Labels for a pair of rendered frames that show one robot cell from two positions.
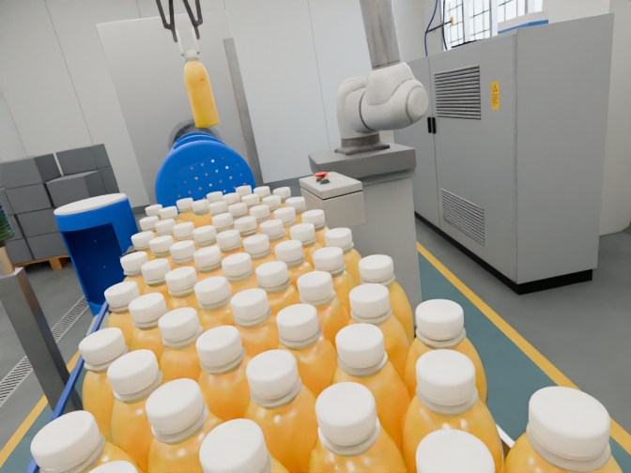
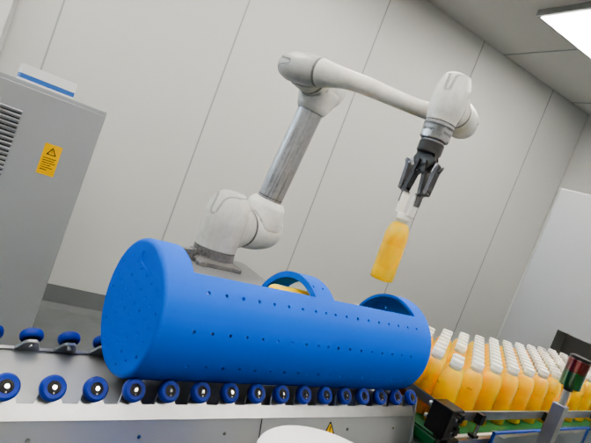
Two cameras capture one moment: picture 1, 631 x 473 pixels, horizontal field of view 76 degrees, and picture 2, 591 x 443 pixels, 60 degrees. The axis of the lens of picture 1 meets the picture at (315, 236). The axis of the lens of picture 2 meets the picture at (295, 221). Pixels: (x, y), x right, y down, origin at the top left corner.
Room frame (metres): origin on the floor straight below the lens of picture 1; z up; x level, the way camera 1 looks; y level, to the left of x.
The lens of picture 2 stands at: (2.23, 1.51, 1.44)
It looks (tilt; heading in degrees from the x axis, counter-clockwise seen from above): 4 degrees down; 244
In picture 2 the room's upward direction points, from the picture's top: 21 degrees clockwise
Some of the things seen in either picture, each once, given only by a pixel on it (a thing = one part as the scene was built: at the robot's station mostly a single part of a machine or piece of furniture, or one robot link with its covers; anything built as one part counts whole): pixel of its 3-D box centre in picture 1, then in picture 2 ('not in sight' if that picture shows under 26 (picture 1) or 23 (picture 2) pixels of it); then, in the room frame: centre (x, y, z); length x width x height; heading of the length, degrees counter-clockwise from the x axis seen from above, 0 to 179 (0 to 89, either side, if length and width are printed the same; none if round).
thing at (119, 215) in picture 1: (124, 297); not in sight; (1.71, 0.91, 0.59); 0.28 x 0.28 x 0.88
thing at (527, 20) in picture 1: (521, 23); (47, 81); (2.38, -1.30, 1.48); 0.24 x 0.12 x 0.08; 11
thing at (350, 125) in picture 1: (358, 107); (226, 220); (1.64, -0.25, 1.23); 0.18 x 0.16 x 0.22; 32
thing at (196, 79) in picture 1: (200, 92); (391, 249); (1.29, 0.26, 1.37); 0.07 x 0.07 x 0.19
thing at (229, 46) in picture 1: (257, 179); not in sight; (2.66, 0.31, 0.85); 0.06 x 0.06 x 1.70; 14
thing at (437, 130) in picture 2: not in sight; (436, 133); (1.30, 0.27, 1.74); 0.09 x 0.09 x 0.06
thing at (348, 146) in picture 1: (359, 143); (207, 254); (1.67, -0.24, 1.09); 0.22 x 0.18 x 0.06; 11
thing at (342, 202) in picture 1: (330, 198); not in sight; (1.00, -0.05, 1.05); 0.20 x 0.10 x 0.10; 14
